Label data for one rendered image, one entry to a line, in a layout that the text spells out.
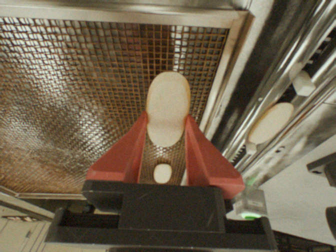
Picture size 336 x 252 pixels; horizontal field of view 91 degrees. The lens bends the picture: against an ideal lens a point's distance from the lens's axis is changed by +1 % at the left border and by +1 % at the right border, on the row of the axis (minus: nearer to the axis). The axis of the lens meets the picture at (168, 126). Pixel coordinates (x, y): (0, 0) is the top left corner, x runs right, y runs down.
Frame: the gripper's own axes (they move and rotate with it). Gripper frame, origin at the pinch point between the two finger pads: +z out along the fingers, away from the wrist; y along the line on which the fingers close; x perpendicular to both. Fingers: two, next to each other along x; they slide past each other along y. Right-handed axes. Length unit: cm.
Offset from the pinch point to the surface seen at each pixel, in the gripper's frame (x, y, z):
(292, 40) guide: -5.3, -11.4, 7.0
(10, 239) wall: 498, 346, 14
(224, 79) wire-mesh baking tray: -1.8, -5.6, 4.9
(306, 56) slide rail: -3.5, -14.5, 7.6
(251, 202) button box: 40.3, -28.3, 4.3
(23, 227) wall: 516, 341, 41
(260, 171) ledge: 21.0, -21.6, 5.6
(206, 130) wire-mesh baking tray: 6.5, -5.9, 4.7
